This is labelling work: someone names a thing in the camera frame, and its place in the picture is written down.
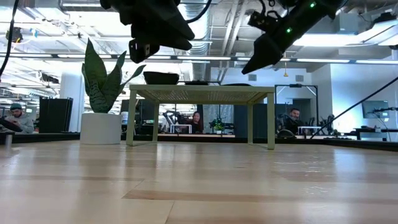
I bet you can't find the black rack frame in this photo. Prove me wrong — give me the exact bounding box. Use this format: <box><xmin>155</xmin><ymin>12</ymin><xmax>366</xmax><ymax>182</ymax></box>
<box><xmin>274</xmin><ymin>83</ymin><xmax>320</xmax><ymax>138</ymax></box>

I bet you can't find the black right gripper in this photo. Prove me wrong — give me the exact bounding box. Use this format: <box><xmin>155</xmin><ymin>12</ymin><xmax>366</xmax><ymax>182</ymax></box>
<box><xmin>241</xmin><ymin>24</ymin><xmax>307</xmax><ymax>75</ymax></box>

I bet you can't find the wall monitor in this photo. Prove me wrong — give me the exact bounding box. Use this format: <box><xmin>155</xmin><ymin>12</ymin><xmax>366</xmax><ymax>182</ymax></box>
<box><xmin>361</xmin><ymin>100</ymin><xmax>390</xmax><ymax>119</ymax></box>

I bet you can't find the black square wavy bowl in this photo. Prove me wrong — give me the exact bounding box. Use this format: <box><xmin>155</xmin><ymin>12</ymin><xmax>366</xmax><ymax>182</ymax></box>
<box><xmin>142</xmin><ymin>71</ymin><xmax>180</xmax><ymax>85</ymax></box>

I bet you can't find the green snake plant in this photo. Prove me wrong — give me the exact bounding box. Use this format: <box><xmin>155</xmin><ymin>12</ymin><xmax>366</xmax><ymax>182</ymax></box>
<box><xmin>81</xmin><ymin>37</ymin><xmax>147</xmax><ymax>114</ymax></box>

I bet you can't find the small green potted plant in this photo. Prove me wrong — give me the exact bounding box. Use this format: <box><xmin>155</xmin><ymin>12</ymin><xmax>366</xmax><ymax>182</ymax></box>
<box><xmin>210</xmin><ymin>118</ymin><xmax>234</xmax><ymax>135</ymax></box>

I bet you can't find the white plant pot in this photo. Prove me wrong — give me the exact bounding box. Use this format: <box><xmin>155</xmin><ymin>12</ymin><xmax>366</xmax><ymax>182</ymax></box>
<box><xmin>80</xmin><ymin>112</ymin><xmax>123</xmax><ymax>146</ymax></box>

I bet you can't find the white ceiling light panel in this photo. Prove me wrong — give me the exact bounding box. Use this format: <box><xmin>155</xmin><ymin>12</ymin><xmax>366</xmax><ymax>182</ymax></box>
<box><xmin>292</xmin><ymin>18</ymin><xmax>398</xmax><ymax>48</ymax></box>

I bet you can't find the linear ceiling light strip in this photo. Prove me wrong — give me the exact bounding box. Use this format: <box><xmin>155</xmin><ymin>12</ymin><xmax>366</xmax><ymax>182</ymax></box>
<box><xmin>0</xmin><ymin>53</ymin><xmax>398</xmax><ymax>65</ymax></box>

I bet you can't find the silver ventilation duct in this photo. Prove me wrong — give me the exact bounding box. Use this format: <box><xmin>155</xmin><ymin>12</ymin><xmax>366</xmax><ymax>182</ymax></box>
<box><xmin>176</xmin><ymin>0</ymin><xmax>216</xmax><ymax>82</ymax></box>

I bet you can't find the person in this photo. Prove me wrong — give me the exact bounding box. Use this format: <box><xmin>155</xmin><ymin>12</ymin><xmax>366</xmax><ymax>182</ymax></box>
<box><xmin>190</xmin><ymin>111</ymin><xmax>205</xmax><ymax>134</ymax></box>
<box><xmin>0</xmin><ymin>103</ymin><xmax>35</xmax><ymax>134</ymax></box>
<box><xmin>284</xmin><ymin>107</ymin><xmax>307</xmax><ymax>135</ymax></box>

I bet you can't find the small white table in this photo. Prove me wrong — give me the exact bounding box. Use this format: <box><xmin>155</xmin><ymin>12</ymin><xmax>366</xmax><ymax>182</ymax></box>
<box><xmin>297</xmin><ymin>125</ymin><xmax>323</xmax><ymax>136</ymax></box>
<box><xmin>169</xmin><ymin>123</ymin><xmax>193</xmax><ymax>134</ymax></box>

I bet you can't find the green perforated metal shelf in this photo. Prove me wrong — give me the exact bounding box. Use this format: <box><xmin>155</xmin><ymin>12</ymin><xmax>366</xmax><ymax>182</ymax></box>
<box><xmin>126</xmin><ymin>83</ymin><xmax>276</xmax><ymax>151</ymax></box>

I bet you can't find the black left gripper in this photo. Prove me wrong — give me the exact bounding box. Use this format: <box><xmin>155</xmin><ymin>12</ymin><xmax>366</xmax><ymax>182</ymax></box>
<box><xmin>99</xmin><ymin>0</ymin><xmax>196</xmax><ymax>65</ymax></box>

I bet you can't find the black partition panel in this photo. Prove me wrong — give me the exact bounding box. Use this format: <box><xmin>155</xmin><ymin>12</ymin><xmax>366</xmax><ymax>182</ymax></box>
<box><xmin>233</xmin><ymin>103</ymin><xmax>315</xmax><ymax>138</ymax></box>
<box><xmin>39</xmin><ymin>96</ymin><xmax>75</xmax><ymax>134</ymax></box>

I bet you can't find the black hanging ceiling lamp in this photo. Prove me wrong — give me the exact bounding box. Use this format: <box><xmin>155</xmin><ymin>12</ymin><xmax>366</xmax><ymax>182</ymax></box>
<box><xmin>5</xmin><ymin>26</ymin><xmax>24</xmax><ymax>44</ymax></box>

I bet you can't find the black cable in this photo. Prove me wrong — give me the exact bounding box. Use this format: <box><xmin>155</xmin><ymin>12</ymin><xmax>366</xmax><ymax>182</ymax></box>
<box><xmin>0</xmin><ymin>0</ymin><xmax>20</xmax><ymax>78</ymax></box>

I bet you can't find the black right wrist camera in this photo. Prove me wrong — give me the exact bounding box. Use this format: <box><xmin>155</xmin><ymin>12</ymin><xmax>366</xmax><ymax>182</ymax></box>
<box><xmin>248</xmin><ymin>10</ymin><xmax>281</xmax><ymax>32</ymax></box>

